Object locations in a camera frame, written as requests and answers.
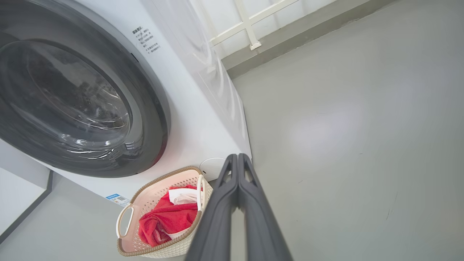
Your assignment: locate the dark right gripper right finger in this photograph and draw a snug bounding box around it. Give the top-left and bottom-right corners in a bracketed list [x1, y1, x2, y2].
[237, 153, 293, 261]

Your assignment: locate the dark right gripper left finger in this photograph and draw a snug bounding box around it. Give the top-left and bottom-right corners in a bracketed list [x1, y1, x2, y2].
[185, 154, 239, 261]

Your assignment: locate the red basketball jersey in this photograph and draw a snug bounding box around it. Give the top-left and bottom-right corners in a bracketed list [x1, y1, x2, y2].
[138, 185, 203, 248]

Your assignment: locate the dark round washing machine door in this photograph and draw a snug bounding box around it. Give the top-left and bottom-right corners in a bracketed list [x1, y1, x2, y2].
[0, 0, 171, 178]

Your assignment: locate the cream basket with brown rim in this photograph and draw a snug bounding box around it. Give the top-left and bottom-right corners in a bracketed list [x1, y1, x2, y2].
[116, 166, 214, 258]

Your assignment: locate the white front-load washing machine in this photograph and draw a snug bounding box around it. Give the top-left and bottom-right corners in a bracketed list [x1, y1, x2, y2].
[0, 0, 252, 208]

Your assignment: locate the round filter cover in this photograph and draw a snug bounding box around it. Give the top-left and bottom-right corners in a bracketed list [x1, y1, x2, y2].
[199, 158, 231, 182]

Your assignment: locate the blue energy label sticker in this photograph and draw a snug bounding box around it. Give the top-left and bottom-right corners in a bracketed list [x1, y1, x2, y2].
[106, 193, 131, 208]

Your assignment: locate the black text notice label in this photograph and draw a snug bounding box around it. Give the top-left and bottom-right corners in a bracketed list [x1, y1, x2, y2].
[131, 25, 162, 54]

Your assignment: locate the white metal railing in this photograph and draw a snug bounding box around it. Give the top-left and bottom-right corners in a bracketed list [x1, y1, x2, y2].
[208, 0, 301, 51]

